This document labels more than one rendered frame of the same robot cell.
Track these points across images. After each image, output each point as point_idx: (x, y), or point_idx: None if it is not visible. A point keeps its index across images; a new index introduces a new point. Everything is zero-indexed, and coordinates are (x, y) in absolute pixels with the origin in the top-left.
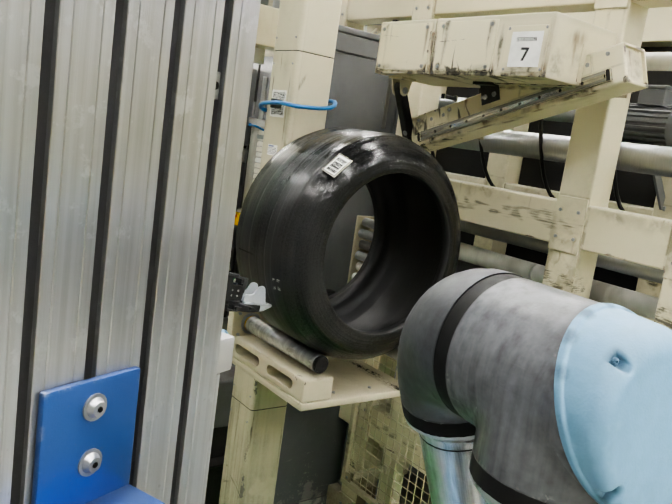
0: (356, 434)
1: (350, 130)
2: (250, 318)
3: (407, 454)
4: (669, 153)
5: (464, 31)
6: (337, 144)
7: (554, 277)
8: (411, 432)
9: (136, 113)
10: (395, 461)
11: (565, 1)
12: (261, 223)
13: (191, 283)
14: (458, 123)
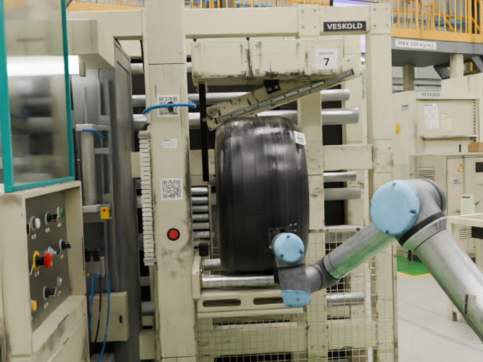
0: (202, 350)
1: (258, 117)
2: (204, 276)
3: (223, 349)
4: (338, 111)
5: (275, 48)
6: (283, 126)
7: (310, 190)
8: (223, 332)
9: None
10: (247, 348)
11: (277, 30)
12: (268, 189)
13: None
14: (251, 108)
